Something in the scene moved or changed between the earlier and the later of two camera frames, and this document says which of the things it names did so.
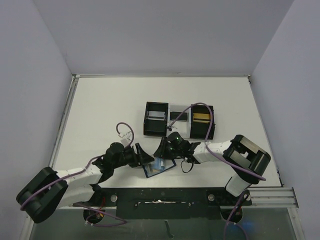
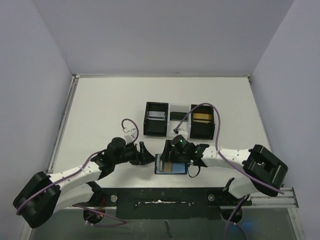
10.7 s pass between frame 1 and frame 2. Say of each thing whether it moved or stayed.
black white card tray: stayed
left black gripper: stayed
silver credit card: stayed
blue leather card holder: moved
